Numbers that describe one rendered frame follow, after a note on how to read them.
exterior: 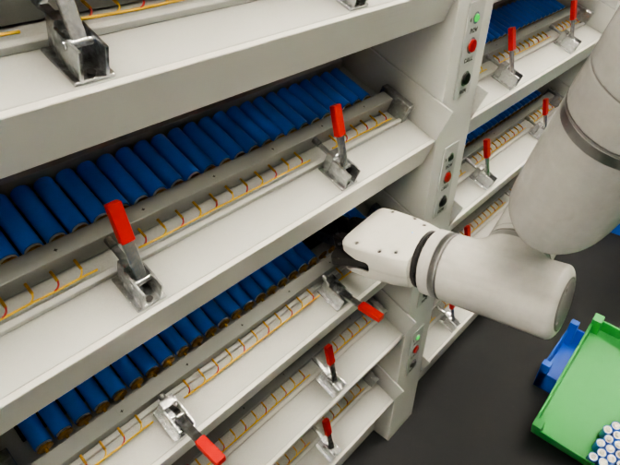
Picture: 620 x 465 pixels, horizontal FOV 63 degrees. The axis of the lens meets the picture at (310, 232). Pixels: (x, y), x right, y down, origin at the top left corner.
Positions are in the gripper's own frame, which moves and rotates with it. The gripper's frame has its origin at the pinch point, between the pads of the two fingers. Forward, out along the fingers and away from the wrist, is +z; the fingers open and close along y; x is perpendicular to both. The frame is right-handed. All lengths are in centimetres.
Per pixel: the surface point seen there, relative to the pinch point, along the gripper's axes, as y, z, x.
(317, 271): 5.9, -1.4, 3.2
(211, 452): 32.5, -9.5, 4.5
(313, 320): 10.8, -3.9, 7.2
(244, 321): 19.1, -0.7, 2.1
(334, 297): 6.6, -4.4, 6.0
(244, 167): 14.8, -2.8, -17.5
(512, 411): -34, -16, 67
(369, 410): -4.0, 1.9, 46.6
